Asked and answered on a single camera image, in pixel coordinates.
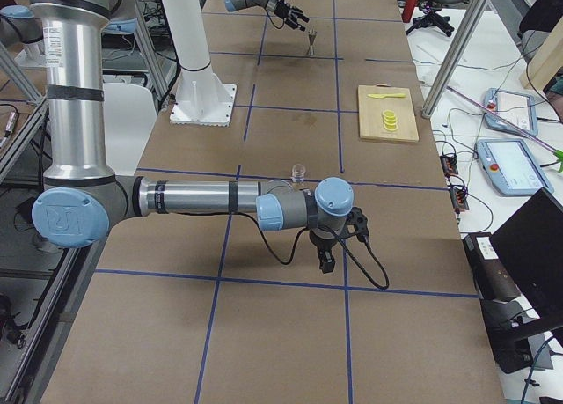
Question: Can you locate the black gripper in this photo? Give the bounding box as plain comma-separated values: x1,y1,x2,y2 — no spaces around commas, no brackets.
267,0,308,32
310,229,337,273

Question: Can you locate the steel double jigger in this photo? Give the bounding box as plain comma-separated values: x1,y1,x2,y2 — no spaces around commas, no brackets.
307,28,318,57

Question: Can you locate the small glass beaker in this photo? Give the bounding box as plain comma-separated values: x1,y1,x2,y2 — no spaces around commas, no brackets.
291,163,306,184

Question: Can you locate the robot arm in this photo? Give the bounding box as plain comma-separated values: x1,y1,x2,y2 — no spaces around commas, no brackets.
29,0,364,273
223,0,310,32

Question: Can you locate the red bottle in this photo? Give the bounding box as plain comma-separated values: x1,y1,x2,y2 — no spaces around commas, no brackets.
401,0,418,23

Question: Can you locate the bamboo cutting board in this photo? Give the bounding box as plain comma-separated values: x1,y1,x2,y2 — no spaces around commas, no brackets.
357,85,419,143

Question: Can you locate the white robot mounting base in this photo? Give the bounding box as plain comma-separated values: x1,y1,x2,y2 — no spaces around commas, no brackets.
162,0,237,127

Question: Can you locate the yellow plastic knife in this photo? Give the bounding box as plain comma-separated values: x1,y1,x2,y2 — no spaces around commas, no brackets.
367,92,406,99

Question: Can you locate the black box device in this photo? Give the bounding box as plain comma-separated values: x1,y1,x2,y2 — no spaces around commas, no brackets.
463,232,520,303

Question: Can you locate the white plastic chair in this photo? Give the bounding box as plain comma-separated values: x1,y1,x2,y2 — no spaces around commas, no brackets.
103,83,157,175

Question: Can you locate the black laptop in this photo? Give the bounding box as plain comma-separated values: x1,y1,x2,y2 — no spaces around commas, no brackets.
490,188,562,316

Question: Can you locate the near teach pendant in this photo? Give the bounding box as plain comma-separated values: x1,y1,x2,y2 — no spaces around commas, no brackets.
476,139,554,197

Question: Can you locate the teach pendant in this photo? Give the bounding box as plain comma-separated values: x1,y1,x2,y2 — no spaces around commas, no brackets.
483,88,538,136
476,139,554,197

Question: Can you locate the far teach pendant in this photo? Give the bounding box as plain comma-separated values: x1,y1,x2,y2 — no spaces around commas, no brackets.
483,88,538,136

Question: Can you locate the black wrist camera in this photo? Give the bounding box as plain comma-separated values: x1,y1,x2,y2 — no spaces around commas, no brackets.
347,206,369,244

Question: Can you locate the black camera tripod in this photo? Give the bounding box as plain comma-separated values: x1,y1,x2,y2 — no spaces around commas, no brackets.
406,8,455,37

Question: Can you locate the aluminium frame post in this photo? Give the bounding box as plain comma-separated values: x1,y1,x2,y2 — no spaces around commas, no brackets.
421,0,489,119

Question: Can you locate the green handled reacher grabber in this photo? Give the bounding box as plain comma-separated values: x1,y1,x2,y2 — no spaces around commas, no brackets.
445,85,562,173

